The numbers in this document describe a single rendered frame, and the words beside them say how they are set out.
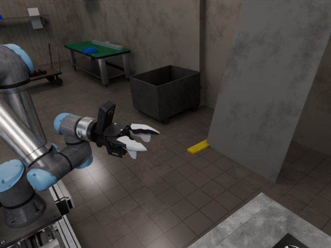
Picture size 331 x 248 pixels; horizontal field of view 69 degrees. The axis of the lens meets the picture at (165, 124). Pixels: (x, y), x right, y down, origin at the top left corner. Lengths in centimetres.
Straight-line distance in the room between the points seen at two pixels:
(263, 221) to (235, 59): 206
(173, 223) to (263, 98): 156
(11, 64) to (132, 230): 175
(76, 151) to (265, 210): 97
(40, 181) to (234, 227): 89
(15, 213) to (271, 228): 110
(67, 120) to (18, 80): 24
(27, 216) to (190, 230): 147
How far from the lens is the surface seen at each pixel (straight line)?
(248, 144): 288
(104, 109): 67
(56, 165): 82
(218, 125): 310
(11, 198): 109
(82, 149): 86
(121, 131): 70
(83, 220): 253
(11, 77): 97
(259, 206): 141
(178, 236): 224
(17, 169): 105
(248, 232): 129
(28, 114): 103
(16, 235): 114
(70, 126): 81
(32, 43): 899
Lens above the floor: 180
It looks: 28 degrees down
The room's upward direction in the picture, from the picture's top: 4 degrees counter-clockwise
